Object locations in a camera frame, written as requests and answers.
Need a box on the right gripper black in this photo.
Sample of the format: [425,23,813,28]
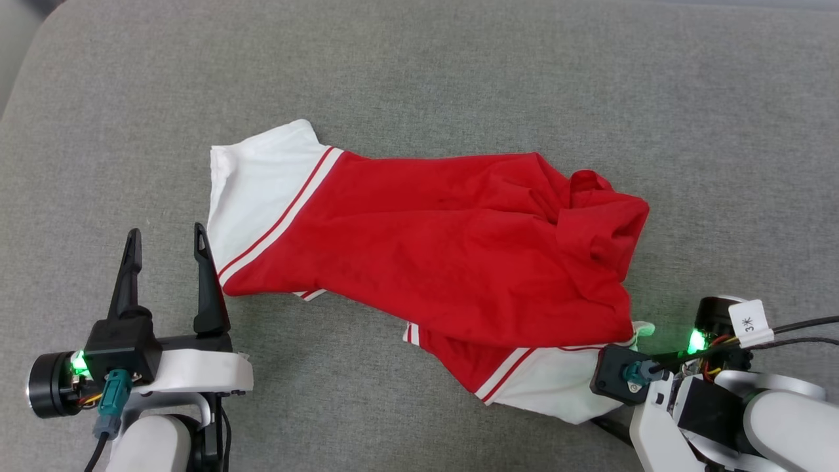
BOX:
[590,296,754,448]

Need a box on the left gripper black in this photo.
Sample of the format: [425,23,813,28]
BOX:
[28,223,234,420]

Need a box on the red white basketball jersey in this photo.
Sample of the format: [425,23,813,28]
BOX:
[207,119,656,425]

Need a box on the grey fabric sofa seat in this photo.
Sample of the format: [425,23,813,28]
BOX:
[0,0,839,472]

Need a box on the thin black cable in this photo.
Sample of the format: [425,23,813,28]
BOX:
[213,403,231,472]
[747,336,839,351]

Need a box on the white paper cable label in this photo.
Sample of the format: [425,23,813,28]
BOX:
[729,300,775,349]

